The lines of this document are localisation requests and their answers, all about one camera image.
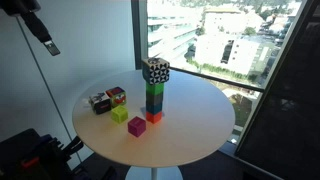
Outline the black white triangle cube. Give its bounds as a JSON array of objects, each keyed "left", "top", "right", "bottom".
[{"left": 141, "top": 57, "right": 171, "bottom": 86}]

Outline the magenta foam cube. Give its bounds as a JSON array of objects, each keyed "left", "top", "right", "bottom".
[{"left": 127, "top": 115, "right": 147, "bottom": 138}]

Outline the thin grey wall cable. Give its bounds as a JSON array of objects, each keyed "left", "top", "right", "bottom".
[{"left": 15, "top": 16, "right": 83, "bottom": 163}]

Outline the white table pedestal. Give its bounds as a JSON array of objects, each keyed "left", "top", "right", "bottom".
[{"left": 124, "top": 165, "right": 184, "bottom": 180}]

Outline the orange foam cube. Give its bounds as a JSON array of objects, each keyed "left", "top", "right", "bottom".
[{"left": 145, "top": 110, "right": 164, "bottom": 125}]

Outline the zebra print fabric cube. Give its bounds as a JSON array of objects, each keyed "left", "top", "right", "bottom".
[{"left": 81, "top": 92, "right": 112, "bottom": 116}]

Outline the green foam cube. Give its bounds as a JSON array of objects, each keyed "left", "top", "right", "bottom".
[{"left": 145, "top": 81, "right": 165, "bottom": 96}]

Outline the blue foam cube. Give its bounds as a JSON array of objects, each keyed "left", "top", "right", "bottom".
[{"left": 145, "top": 102, "right": 164, "bottom": 116}]

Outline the red handle piece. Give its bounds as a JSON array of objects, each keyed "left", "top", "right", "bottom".
[{"left": 21, "top": 156, "right": 41, "bottom": 169}]

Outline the large white building outside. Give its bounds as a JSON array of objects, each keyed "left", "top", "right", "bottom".
[{"left": 194, "top": 32, "right": 278, "bottom": 76}]

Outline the black equipment pile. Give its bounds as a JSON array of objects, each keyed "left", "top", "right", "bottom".
[{"left": 0, "top": 128, "right": 118, "bottom": 180}]

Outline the lime foam cube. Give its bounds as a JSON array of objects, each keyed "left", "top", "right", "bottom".
[{"left": 110, "top": 105, "right": 129, "bottom": 125}]

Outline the orange purple fabric cube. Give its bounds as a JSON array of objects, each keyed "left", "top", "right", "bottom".
[{"left": 105, "top": 86, "right": 128, "bottom": 108}]

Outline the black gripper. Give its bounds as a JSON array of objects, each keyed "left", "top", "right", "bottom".
[{"left": 0, "top": 0, "right": 62, "bottom": 57}]

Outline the curved balcony building outside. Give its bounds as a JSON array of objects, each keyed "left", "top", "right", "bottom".
[{"left": 147, "top": 6, "right": 201, "bottom": 58}]

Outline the dark side panel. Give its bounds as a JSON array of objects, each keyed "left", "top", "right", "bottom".
[{"left": 234, "top": 0, "right": 320, "bottom": 180}]

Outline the grey foam cube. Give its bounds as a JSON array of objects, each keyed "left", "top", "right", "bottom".
[{"left": 145, "top": 92, "right": 165, "bottom": 107}]

